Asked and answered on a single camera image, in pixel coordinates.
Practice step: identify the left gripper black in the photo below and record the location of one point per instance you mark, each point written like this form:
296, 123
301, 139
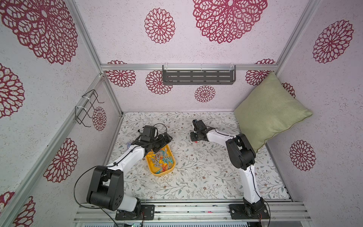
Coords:
166, 136

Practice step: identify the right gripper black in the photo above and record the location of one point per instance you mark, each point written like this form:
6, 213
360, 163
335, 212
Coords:
197, 129

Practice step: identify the teal clothespin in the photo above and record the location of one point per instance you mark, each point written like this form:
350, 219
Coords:
165, 158

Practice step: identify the yellow plastic storage box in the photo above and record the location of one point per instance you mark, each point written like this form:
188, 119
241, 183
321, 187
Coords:
154, 166

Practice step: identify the red clothespin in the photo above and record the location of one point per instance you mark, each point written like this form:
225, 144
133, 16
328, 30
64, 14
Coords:
164, 168

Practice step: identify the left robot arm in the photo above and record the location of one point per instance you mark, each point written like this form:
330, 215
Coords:
106, 189

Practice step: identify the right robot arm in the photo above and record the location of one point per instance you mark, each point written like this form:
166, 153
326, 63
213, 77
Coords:
241, 155

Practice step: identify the floral table mat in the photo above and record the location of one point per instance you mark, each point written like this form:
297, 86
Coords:
203, 169

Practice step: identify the green pillow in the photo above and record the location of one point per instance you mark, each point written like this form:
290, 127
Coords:
268, 111

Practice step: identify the grey wall shelf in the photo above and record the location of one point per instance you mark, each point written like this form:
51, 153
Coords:
223, 76

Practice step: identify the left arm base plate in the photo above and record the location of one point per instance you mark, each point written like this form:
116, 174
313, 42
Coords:
141, 212

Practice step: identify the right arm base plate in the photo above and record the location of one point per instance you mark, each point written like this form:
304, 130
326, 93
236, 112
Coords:
242, 211

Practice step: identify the black wire wall rack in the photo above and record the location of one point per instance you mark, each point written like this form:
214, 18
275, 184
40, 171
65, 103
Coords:
82, 112

